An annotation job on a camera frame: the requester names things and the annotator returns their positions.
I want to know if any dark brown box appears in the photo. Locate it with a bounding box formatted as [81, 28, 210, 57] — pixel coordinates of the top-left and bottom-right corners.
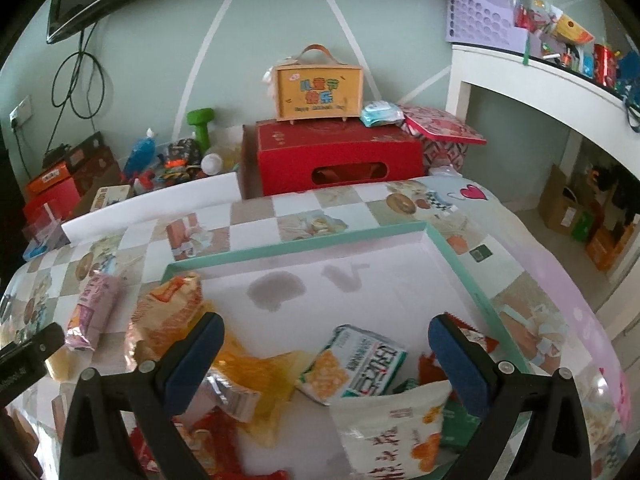
[65, 132, 121, 196]

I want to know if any white paper board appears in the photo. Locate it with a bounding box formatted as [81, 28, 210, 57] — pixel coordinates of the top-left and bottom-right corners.
[60, 172, 241, 246]

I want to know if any orange cardboard box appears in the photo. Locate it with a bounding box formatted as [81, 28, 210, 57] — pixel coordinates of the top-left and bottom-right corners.
[25, 162, 73, 198]

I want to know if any black cable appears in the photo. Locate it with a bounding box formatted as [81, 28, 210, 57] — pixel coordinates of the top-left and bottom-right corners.
[52, 30, 106, 121]

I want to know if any cream picture box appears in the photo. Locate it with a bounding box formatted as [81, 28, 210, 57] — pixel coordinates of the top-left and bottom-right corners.
[89, 185, 136, 213]

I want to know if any white orange snack packet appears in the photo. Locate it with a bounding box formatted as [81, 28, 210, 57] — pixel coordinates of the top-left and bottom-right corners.
[330, 380, 453, 480]

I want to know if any brown cardboard box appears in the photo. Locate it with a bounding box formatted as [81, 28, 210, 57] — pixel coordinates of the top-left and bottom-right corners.
[537, 162, 591, 236]

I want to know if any blue plastic bottle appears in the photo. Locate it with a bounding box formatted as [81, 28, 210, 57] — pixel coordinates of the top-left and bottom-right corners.
[122, 130, 158, 181]

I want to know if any yellow clear snack packet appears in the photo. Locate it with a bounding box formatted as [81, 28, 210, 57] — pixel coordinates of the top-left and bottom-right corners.
[202, 332, 301, 448]

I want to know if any purple perforated basket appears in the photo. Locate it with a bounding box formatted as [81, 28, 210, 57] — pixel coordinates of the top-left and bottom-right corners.
[445, 0, 543, 56]

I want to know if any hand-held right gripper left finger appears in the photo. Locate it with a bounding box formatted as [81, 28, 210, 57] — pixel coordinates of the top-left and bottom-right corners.
[59, 311, 226, 480]

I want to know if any wall outlet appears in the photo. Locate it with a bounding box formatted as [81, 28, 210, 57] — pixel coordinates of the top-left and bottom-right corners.
[9, 101, 35, 128]

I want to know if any red white snack packet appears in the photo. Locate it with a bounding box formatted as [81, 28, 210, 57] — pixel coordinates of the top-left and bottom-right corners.
[127, 407, 236, 480]

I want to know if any yellow suitcase shaped box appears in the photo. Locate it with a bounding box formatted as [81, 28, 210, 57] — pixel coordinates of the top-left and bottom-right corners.
[262, 44, 365, 123]

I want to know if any colourful toy pile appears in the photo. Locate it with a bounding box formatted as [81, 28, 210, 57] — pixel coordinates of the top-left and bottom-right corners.
[150, 140, 206, 183]

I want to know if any clear plastic box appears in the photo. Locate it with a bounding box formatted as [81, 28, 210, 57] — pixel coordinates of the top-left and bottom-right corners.
[22, 202, 71, 251]

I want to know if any green dumbbell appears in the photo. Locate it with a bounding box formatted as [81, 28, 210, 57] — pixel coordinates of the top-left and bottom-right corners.
[186, 108, 217, 153]

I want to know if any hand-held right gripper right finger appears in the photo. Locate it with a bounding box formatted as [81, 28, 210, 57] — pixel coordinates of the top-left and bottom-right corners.
[427, 312, 593, 480]

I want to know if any pink snack packet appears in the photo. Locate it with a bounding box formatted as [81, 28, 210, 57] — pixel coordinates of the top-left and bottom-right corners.
[65, 272, 123, 353]

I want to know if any orange cream snack packet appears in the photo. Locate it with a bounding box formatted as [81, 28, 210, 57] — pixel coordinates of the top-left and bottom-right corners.
[125, 272, 206, 363]

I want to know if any teal cardboard tray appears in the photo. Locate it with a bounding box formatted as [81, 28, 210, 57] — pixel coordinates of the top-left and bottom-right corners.
[160, 220, 533, 480]

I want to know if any white shelf unit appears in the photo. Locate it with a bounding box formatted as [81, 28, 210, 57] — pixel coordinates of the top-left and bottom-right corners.
[445, 42, 640, 281]

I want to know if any wet wipes pack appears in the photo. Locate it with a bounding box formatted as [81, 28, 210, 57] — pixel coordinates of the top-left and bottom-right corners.
[360, 101, 405, 128]

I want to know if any pale yellow bun packet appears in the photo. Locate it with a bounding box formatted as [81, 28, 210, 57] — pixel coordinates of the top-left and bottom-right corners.
[45, 347, 78, 381]

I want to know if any red patterned tin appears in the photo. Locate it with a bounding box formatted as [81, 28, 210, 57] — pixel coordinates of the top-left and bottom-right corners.
[400, 105, 487, 168]

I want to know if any orange floor box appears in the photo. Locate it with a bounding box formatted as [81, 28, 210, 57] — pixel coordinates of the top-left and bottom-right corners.
[585, 225, 636, 271]

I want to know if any pile of shelf packets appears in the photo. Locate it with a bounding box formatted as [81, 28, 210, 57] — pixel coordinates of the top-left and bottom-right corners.
[505, 0, 640, 106]

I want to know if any green white cracker packet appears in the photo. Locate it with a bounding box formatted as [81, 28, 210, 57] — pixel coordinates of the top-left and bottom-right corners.
[295, 325, 408, 406]

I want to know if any red cardboard box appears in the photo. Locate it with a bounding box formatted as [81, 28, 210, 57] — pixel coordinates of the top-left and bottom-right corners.
[22, 180, 83, 226]

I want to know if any small black device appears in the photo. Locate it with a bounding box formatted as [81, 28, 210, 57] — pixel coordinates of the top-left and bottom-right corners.
[42, 145, 73, 168]

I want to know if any red gift box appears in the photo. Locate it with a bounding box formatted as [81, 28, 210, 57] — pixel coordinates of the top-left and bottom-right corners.
[242, 119, 426, 198]

